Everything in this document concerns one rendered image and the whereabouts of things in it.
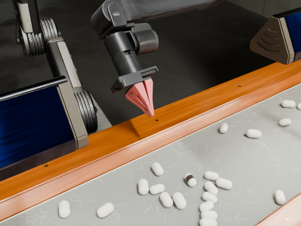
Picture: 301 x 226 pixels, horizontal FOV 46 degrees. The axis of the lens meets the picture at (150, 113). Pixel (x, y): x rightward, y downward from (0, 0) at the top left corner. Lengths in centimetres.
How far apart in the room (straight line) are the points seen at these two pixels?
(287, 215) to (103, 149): 41
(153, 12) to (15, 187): 51
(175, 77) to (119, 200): 213
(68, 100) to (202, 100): 68
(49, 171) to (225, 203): 38
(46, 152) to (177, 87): 232
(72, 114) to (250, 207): 48
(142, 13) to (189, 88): 183
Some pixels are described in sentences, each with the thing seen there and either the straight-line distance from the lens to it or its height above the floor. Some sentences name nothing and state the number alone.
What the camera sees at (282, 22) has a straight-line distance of 61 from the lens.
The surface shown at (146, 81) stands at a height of 92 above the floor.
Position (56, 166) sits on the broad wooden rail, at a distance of 81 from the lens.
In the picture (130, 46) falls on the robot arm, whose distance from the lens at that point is 82.
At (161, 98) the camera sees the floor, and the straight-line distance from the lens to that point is 252.
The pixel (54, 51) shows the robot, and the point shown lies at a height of 86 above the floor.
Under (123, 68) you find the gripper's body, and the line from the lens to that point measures 80.
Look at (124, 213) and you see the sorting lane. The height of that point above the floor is 74.
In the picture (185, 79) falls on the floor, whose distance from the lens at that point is 279.
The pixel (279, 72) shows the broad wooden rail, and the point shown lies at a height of 77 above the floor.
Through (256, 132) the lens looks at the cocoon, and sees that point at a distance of 93.
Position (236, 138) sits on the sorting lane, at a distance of 93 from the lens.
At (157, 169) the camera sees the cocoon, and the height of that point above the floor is 76.
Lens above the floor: 129
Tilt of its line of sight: 33 degrees down
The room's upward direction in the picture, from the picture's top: straight up
